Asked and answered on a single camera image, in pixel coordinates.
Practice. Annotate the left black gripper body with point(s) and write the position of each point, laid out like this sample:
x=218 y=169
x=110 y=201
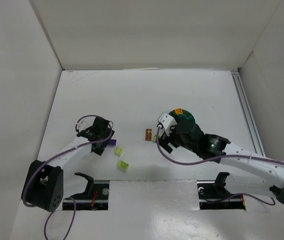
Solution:
x=102 y=144

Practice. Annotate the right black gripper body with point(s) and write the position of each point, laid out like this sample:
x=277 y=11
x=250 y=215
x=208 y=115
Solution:
x=175 y=137

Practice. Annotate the dark purple lego brick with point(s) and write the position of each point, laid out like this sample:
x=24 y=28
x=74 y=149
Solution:
x=112 y=142

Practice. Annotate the green 2x2 lego brick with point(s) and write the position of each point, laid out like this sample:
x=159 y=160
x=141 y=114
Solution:
x=119 y=151

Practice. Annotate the brown 2x4 lego plate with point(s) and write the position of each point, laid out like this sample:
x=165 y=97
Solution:
x=148 y=134

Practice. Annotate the green 2x4 lego brick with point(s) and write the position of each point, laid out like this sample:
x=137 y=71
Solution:
x=123 y=166

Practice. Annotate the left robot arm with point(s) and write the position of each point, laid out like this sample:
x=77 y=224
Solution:
x=49 y=182

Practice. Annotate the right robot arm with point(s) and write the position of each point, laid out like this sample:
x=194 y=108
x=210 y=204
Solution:
x=267 y=174

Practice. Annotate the teal divided round container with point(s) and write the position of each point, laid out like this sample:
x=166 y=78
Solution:
x=185 y=116

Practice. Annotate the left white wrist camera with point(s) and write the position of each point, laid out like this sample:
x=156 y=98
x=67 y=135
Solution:
x=82 y=125

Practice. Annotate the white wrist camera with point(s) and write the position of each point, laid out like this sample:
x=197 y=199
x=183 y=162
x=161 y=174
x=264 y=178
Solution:
x=82 y=125
x=166 y=121

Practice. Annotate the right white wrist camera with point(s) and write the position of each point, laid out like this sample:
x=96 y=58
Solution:
x=166 y=121

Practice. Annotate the aluminium rail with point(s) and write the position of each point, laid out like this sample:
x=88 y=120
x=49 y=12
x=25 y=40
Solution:
x=248 y=116

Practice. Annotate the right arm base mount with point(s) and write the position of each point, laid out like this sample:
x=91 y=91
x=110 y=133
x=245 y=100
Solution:
x=213 y=195

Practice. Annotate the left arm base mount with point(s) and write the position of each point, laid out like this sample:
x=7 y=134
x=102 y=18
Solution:
x=84 y=193

